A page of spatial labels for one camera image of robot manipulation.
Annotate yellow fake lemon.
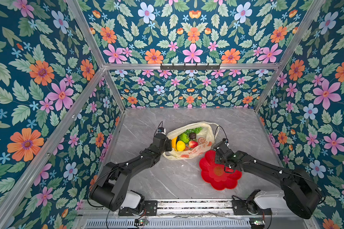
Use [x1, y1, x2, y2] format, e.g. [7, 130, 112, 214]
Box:
[176, 140, 186, 152]

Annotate red flower-shaped plate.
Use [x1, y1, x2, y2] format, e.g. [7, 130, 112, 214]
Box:
[199, 150, 242, 191]

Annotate light green fake fruit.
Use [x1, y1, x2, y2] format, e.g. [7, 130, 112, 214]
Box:
[179, 133, 190, 144]

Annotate yellow printed plastic bag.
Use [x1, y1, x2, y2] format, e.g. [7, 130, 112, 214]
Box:
[163, 122, 218, 160]

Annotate dark brown fake fruit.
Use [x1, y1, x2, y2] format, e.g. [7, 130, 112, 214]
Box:
[189, 132, 197, 140]

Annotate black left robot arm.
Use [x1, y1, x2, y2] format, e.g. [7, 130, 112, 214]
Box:
[89, 133, 172, 214]

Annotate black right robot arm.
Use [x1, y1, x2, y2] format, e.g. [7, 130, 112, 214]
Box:
[213, 138, 325, 219]

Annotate orange yellow fake banana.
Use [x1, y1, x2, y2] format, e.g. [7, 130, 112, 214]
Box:
[171, 137, 178, 150]

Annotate red fake strawberry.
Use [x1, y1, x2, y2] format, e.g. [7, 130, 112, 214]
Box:
[188, 140, 199, 148]

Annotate green fake grape bunch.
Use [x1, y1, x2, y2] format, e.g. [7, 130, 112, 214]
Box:
[186, 127, 203, 135]

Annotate black hook rack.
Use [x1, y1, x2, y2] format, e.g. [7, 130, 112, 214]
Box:
[160, 63, 221, 71]

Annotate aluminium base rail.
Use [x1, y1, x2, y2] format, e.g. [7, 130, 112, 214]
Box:
[73, 198, 319, 229]

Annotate aluminium frame back crossbar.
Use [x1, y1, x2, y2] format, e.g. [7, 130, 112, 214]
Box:
[104, 63, 279, 71]

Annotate aluminium frame crossbar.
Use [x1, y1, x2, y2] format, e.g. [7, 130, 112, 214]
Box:
[0, 67, 106, 229]
[104, 63, 279, 71]

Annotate aluminium frame corner post left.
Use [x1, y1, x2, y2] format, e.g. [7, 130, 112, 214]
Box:
[67, 0, 125, 114]

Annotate aluminium frame corner post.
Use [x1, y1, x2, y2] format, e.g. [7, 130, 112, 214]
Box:
[67, 0, 125, 114]
[254, 0, 326, 114]

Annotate aluminium frame left crossbar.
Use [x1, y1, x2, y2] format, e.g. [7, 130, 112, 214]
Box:
[0, 67, 106, 229]

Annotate aluminium frame corner post right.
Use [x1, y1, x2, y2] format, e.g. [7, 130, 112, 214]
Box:
[254, 0, 326, 114]

